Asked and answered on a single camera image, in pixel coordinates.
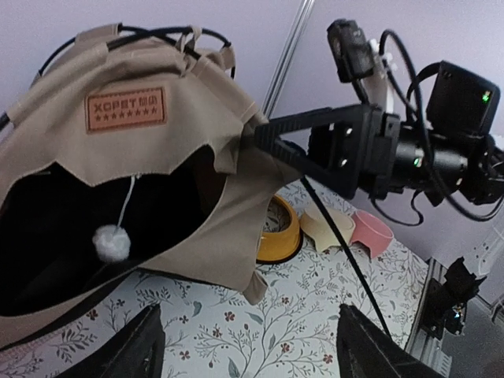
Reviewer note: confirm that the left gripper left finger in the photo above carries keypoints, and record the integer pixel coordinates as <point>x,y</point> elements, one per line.
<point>137,350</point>

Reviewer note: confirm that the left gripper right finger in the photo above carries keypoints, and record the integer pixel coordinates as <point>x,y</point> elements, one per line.
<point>363,350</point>

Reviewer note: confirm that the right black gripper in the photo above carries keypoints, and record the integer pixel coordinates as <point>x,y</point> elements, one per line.
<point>350,148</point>

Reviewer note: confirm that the black tent pole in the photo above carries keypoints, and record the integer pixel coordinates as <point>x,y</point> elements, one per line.
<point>337,233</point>
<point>137,34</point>

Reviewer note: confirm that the beige fabric pet tent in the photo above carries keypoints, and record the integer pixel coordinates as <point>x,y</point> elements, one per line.
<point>139,157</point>

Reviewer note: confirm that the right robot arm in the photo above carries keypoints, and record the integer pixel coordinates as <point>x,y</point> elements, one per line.
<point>461,109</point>

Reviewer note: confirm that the cream pet bowl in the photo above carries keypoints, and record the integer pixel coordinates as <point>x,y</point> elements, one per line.
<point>316,227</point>

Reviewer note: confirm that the yellow pet bowl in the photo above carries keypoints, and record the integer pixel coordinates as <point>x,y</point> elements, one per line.
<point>279,247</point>

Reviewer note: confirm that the pink pet bowl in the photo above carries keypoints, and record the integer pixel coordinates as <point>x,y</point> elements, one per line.
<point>371,232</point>

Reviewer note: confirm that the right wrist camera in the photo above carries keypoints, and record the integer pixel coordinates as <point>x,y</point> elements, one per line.
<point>360,63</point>

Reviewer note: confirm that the right aluminium frame post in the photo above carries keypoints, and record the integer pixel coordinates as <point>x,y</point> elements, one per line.
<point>279,76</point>

